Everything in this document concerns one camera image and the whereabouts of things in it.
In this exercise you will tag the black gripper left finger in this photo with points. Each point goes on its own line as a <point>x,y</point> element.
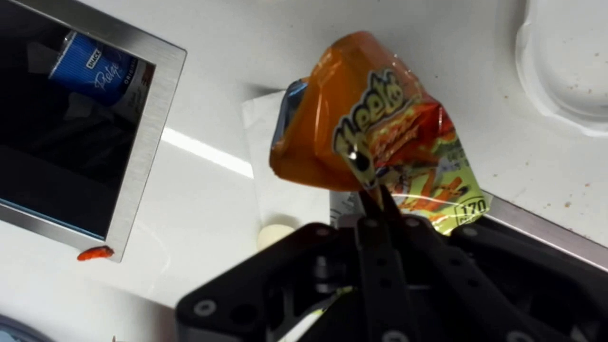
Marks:
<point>385,301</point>

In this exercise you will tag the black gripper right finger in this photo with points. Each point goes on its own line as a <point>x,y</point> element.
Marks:
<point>475,301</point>

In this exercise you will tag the small red snack crumb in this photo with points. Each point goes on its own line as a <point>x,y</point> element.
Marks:
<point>100,251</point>

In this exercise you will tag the orange Cheetos snack packet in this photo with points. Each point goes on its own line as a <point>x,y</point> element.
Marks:
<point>361,120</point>

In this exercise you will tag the large steel-rimmed bin opening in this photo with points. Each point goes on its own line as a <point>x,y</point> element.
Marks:
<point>74,170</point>

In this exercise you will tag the white plastic plate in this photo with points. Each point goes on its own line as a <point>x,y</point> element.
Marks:
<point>560,56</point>

